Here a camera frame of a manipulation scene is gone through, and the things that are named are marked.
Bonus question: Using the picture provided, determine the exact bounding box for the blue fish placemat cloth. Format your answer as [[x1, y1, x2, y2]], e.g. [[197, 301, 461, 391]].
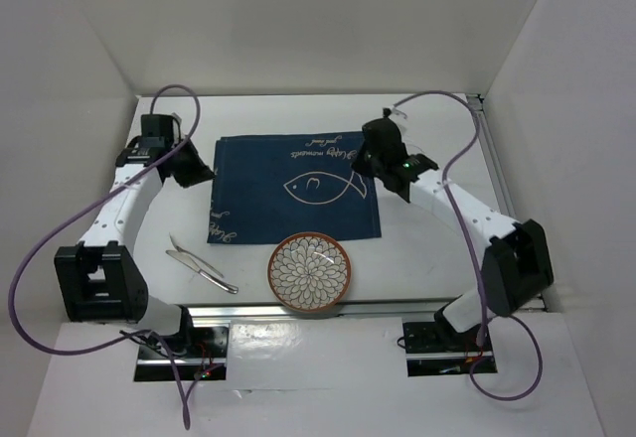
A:
[[208, 132, 382, 245]]

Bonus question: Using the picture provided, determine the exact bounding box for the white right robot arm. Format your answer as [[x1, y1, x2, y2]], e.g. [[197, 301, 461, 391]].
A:
[[352, 109, 555, 350]]

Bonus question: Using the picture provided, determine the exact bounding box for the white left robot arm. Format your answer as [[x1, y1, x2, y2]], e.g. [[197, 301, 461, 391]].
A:
[[54, 113, 215, 357]]

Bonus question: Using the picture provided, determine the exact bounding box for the silver fork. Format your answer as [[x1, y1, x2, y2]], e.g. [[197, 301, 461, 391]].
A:
[[169, 233, 225, 279]]

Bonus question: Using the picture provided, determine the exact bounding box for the floral ceramic plate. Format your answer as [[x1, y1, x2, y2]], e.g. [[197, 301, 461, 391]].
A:
[[267, 232, 352, 313]]

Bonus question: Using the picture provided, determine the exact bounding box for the silver table knife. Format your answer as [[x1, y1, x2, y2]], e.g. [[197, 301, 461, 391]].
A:
[[166, 250, 239, 294]]

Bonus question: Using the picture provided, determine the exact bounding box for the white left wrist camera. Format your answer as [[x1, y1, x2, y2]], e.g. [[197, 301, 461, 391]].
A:
[[171, 112, 183, 140]]

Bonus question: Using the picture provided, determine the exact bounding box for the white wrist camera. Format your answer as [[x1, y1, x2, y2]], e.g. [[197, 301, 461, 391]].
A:
[[393, 112, 411, 142], [171, 112, 183, 140]]

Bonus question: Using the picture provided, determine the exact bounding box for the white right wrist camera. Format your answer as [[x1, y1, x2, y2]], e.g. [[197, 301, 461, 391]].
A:
[[393, 112, 411, 142]]

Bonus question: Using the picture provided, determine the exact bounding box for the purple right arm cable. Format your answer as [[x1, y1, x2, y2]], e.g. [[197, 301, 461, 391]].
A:
[[392, 90, 543, 401]]

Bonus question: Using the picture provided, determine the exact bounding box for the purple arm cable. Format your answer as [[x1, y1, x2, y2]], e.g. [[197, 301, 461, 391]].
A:
[[8, 83, 201, 431], [392, 90, 543, 401]]

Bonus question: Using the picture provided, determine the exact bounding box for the aluminium right side rail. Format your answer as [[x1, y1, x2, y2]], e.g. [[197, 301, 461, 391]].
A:
[[466, 92, 546, 309]]

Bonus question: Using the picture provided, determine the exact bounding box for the aluminium rail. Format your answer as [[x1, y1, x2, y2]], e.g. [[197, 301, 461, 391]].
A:
[[466, 92, 546, 309], [178, 297, 546, 322]]

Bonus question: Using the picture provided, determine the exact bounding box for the aluminium front rail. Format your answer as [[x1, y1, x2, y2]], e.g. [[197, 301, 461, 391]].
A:
[[178, 297, 546, 322]]

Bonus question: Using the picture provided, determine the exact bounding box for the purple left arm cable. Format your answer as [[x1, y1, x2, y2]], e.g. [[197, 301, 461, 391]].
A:
[[8, 83, 201, 431]]

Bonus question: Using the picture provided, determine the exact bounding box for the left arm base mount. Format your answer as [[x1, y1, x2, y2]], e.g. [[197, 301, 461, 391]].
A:
[[122, 324, 230, 382]]

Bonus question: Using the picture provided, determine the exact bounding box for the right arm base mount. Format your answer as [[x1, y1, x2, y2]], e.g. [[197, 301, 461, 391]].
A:
[[396, 322, 497, 377]]

